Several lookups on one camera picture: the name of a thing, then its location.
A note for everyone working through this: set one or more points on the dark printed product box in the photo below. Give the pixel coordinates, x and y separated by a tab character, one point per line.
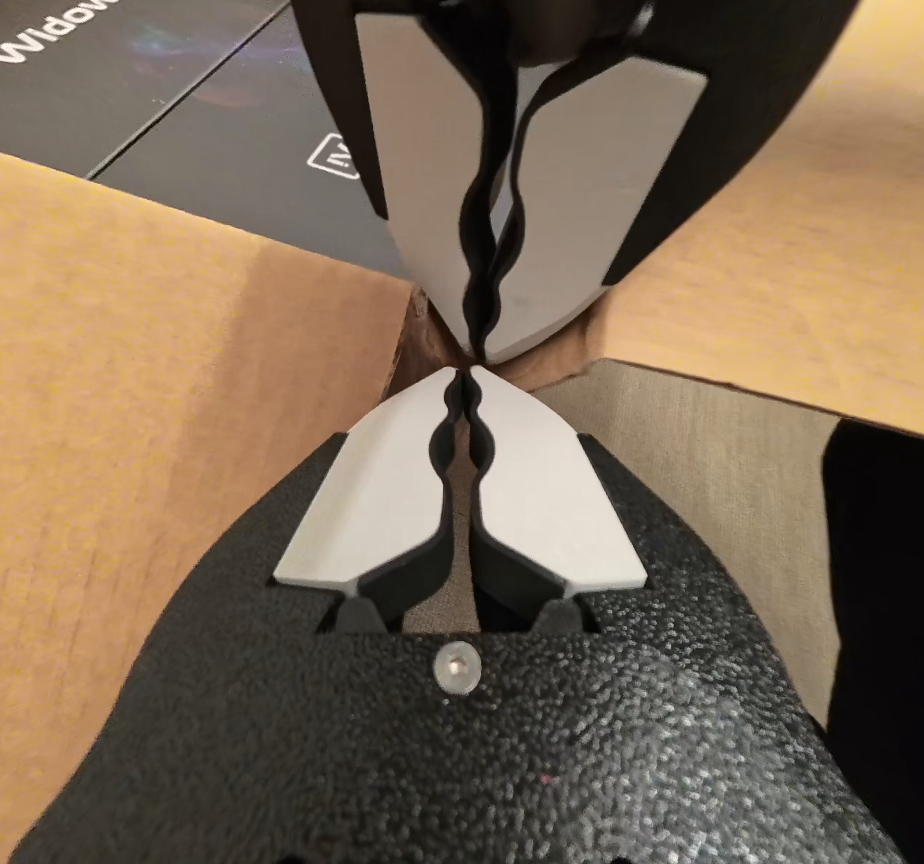
274	135
94	48

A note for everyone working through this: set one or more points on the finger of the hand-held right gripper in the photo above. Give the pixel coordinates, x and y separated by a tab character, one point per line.
419	156
592	192

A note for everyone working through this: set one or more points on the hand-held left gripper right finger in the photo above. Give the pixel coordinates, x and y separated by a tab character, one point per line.
556	503

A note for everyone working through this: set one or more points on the large cardboard box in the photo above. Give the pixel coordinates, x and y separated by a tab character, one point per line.
144	373

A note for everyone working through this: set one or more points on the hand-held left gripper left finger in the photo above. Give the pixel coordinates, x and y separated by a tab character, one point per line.
375	503

